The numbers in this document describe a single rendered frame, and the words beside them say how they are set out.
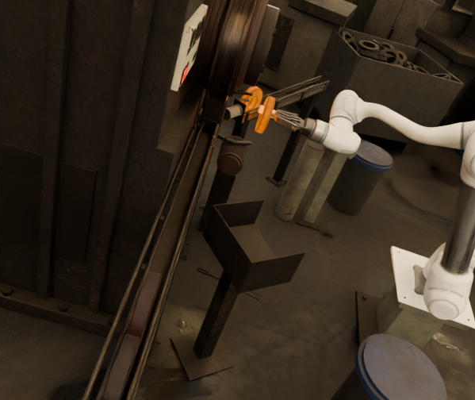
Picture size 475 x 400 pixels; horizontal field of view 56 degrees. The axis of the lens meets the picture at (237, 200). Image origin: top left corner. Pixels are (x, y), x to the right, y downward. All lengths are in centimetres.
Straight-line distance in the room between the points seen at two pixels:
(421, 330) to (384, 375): 70
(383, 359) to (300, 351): 54
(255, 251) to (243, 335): 63
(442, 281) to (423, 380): 39
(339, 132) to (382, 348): 84
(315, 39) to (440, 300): 298
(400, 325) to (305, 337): 45
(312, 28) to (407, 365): 324
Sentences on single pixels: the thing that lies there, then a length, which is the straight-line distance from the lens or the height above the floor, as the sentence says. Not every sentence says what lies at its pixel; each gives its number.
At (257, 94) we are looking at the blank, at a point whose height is 75.
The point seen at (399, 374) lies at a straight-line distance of 170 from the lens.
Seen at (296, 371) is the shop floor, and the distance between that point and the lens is 206.
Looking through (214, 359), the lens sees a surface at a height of 1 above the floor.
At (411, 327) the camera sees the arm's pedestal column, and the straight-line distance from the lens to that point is 231.
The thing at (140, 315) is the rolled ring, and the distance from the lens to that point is 108.
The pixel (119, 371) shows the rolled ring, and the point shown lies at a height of 74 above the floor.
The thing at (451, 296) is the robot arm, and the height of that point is 57.
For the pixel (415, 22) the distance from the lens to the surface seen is 562.
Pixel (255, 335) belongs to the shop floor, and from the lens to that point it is 209.
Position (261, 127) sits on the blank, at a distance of 184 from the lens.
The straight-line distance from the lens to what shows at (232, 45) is 148.
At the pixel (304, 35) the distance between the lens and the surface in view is 437.
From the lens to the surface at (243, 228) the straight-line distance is 159.
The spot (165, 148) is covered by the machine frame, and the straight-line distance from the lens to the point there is 137.
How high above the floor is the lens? 158
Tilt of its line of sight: 35 degrees down
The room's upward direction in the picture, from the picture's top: 20 degrees clockwise
